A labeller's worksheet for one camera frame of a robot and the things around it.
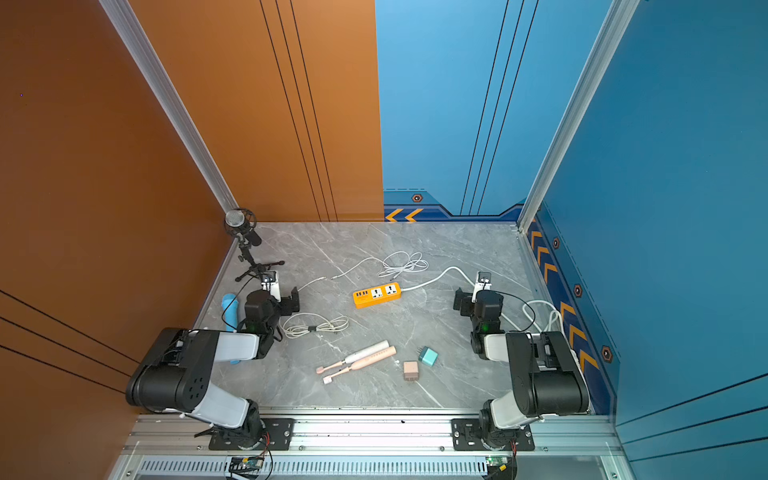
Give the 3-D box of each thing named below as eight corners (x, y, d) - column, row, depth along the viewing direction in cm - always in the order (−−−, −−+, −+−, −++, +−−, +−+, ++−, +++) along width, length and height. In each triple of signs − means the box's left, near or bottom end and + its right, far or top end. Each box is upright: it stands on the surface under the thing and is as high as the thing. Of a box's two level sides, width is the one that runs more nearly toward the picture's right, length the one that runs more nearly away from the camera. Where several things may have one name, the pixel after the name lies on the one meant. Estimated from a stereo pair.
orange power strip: (355, 310, 97) (354, 305, 95) (352, 296, 101) (351, 292, 98) (403, 298, 100) (403, 294, 98) (398, 286, 103) (399, 281, 101)
